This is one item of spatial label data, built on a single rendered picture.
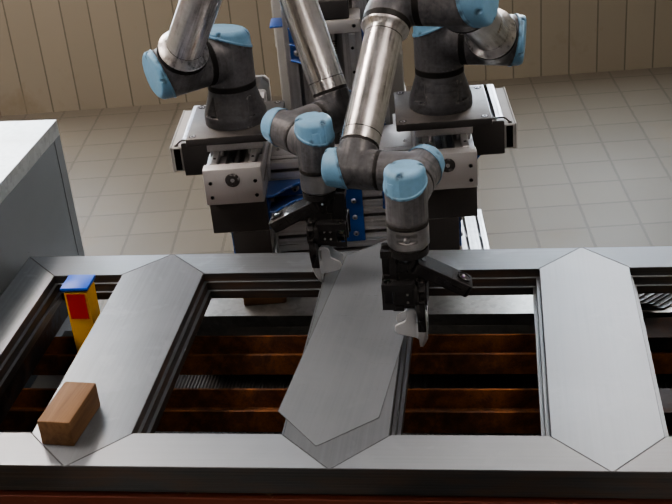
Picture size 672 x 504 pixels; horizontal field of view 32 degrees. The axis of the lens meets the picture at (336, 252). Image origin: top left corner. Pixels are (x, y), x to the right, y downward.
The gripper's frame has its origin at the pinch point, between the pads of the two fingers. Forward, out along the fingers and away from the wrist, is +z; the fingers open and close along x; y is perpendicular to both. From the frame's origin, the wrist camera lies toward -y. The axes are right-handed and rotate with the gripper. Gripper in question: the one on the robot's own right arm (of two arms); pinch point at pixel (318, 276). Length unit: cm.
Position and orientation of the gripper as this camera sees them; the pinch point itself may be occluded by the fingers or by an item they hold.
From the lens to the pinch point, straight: 241.3
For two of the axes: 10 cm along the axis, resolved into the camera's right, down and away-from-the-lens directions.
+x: 1.2, -4.7, 8.7
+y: 9.9, -0.1, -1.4
